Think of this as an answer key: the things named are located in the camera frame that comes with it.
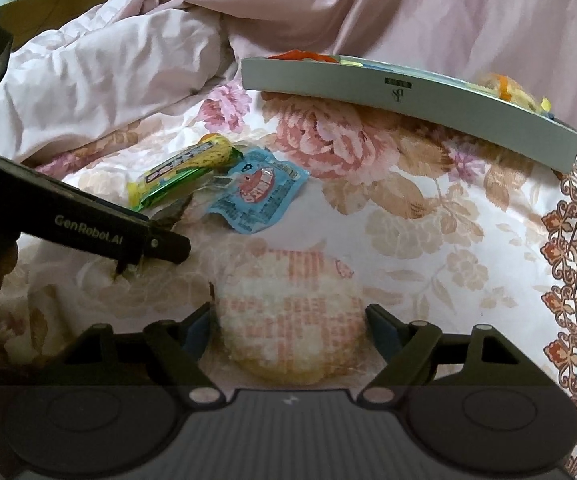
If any round rice cracker packet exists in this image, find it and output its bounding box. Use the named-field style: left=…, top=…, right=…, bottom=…
left=212, top=246, right=371, bottom=387

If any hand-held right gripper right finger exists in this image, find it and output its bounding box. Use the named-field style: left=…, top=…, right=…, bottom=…
left=362, top=304, right=525, bottom=404

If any pale pink duvet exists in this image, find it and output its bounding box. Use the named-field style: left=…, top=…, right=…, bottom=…
left=0, top=7, right=236, bottom=168

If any floral bedsheet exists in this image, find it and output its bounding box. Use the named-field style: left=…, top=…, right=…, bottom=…
left=0, top=80, right=577, bottom=480

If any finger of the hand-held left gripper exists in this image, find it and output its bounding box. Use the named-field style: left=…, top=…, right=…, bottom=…
left=16, top=165, right=192, bottom=267

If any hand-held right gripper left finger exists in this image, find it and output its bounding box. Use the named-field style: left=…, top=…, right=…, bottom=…
left=63, top=304, right=222, bottom=406

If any orange red snack packet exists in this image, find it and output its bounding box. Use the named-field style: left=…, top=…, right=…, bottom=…
left=267, top=49, right=341, bottom=63

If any green yellow snack packet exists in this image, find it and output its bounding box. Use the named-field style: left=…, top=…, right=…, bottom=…
left=127, top=132, right=236, bottom=211

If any blue cartoon snack packet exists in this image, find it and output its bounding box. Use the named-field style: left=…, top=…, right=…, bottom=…
left=207, top=147, right=311, bottom=235

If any clear orange cake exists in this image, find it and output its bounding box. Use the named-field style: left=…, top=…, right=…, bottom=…
left=472, top=72, right=541, bottom=111

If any grey shallow cardboard box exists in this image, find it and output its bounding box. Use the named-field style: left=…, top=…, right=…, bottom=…
left=241, top=50, right=577, bottom=174

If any pink satin cloth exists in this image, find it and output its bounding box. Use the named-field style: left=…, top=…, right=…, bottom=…
left=138, top=0, right=577, bottom=163

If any wooden headboard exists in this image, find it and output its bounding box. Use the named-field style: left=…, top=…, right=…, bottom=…
left=0, top=0, right=125, bottom=52

